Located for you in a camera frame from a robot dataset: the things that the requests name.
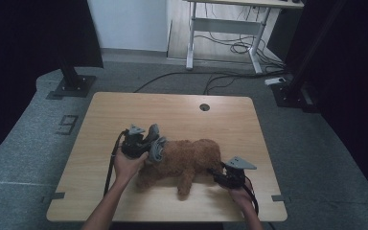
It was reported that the black curtain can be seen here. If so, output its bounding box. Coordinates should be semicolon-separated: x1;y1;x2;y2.
284;0;368;210
0;0;104;169

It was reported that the person's right hand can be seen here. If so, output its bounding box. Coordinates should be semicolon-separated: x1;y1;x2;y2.
228;183;254;213

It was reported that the grey cloth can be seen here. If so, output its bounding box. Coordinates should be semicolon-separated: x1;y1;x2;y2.
143;123;168;164

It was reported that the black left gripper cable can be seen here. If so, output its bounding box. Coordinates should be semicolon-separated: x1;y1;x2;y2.
103;128;130;196

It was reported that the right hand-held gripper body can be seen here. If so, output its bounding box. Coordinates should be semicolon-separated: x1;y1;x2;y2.
219;155;258;190

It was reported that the white power strip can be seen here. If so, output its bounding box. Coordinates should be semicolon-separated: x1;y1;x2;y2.
264;77;288;86

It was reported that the long black floor cable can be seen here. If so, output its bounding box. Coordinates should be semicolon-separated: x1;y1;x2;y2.
133;70;289;94

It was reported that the black stand with base plate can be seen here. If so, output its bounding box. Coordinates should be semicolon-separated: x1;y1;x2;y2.
270;0;349;113
53;57;97;98

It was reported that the person's left hand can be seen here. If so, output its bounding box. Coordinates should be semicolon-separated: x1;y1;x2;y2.
112;149;150;186

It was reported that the grey tape strip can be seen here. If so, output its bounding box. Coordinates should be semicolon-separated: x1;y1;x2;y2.
270;194;292;204
41;192;66;204

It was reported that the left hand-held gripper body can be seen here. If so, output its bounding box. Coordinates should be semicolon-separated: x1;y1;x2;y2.
121;124;149;160

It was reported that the white desk frame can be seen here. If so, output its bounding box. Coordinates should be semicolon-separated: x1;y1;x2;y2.
182;0;305;76

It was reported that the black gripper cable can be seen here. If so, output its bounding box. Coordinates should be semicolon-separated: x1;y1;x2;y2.
242;175;260;217
103;128;130;196

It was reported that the bundle of black cables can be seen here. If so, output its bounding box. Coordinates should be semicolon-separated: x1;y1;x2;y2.
194;3;286;70

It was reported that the brown teddy bear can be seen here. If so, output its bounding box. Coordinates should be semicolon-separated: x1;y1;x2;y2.
135;138;225;201

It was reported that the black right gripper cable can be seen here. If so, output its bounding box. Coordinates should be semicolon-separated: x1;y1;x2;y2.
242;175;260;217

